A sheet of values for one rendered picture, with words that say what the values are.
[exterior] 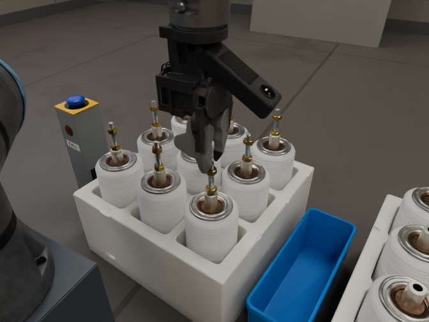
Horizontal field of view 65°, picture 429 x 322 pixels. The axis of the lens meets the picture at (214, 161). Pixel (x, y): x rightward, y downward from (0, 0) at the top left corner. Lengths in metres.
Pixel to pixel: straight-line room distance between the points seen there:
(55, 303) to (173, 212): 0.28
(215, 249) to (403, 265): 0.29
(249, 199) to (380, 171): 0.64
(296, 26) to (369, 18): 0.46
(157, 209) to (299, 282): 0.37
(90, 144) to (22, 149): 0.55
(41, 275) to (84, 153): 0.45
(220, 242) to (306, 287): 0.28
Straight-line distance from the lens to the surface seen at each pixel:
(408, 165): 1.29
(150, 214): 0.65
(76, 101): 0.82
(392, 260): 0.61
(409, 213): 0.70
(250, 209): 0.67
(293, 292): 0.80
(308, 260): 0.86
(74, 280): 0.47
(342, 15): 2.52
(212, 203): 0.58
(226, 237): 0.59
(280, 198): 0.73
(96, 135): 0.86
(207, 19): 0.42
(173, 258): 0.63
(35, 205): 1.09
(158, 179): 0.64
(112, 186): 0.71
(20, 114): 0.51
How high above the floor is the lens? 0.65
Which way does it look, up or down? 35 degrees down
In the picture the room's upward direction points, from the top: straight up
